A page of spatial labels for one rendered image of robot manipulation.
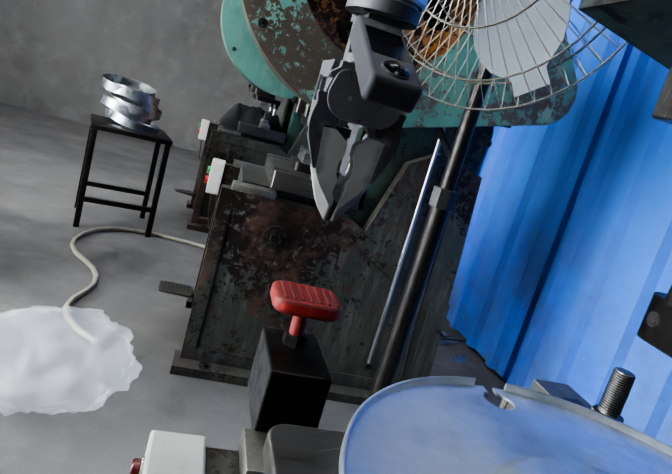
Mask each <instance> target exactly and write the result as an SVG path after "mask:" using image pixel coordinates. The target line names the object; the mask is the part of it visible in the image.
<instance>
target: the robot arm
mask: <svg viewBox="0 0 672 474"><path fill-rule="evenodd" d="M427 3H428V0H347V3H346V7H345V9H346V10H347V11H349V12H350V13H352V17H351V22H353V24H352V28H351V32H350V35H349V39H348V43H347V46H346V50H345V53H344V57H343V58H342V60H341V61H340V60H337V59H333V60H324V61H323V63H322V66H321V70H320V74H319V78H318V81H317V85H316V89H315V92H314V96H313V100H312V104H311V107H310V112H309V115H308V120H307V139H308V145H309V151H310V157H311V165H310V166H311V167H310V169H311V177H312V186H313V192H314V198H315V202H316V205H317V207H318V210H319V212H320V214H321V216H322V218H323V219H324V220H328V221H334V220H335V219H337V218H338V217H340V216H341V215H342V214H344V213H345V212H346V211H347V210H348V209H349V208H351V207H352V206H353V205H354V203H355V202H356V201H357V200H358V199H359V198H360V197H361V196H362V195H363V194H364V192H365V191H366V190H367V189H368V187H369V186H370V185H371V184H372V183H373V182H374V181H375V180H376V179H377V178H378V176H379V175H380V174H381V172H382V171H383V170H384V169H385V167H386V166H387V165H388V164H389V162H390V161H391V160H392V158H393V157H394V155H395V153H396V151H397V149H398V147H399V144H400V140H401V135H402V127H403V124H404V121H405V120H406V118H407V116H406V115H403V114H400V113H401V111H402V112H405V113H411V112H412V111H413V110H414V108H415V106H416V104H417V102H418V101H419V99H420V97H421V95H422V93H423V89H422V87H421V84H420V81H419V78H418V76H417V73H416V70H415V67H414V65H413V62H412V59H411V56H410V54H409V51H408V48H407V45H406V43H405V40H404V37H403V34H402V32H401V30H400V29H403V30H416V29H417V27H418V24H419V20H420V17H421V13H420V12H422V11H424V10H425V9H426V7H427ZM336 119H337V121H336ZM348 123H352V124H356V125H357V127H359V128H362V129H364V130H365V132H366V134H365V135H364V137H363V139H362V140H361V141H358V142H355V143H353V145H352V147H351V150H350V154H349V157H350V163H349V165H348V168H347V171H346V174H345V177H344V178H343V179H342V181H341V183H342V186H341V190H340V193H339V194H338V196H337V197H336V198H335V199H333V190H334V187H335V185H336V184H337V182H338V179H337V166H338V164H339V162H340V160H341V159H342V158H343V157H344V156H345V153H346V149H347V145H348V143H347V141H346V140H345V139H344V137H343V136H342V135H341V134H340V133H339V132H338V130H337V129H336V126H338V127H340V128H343V127H344V126H345V125H347V124H348Z"/></svg>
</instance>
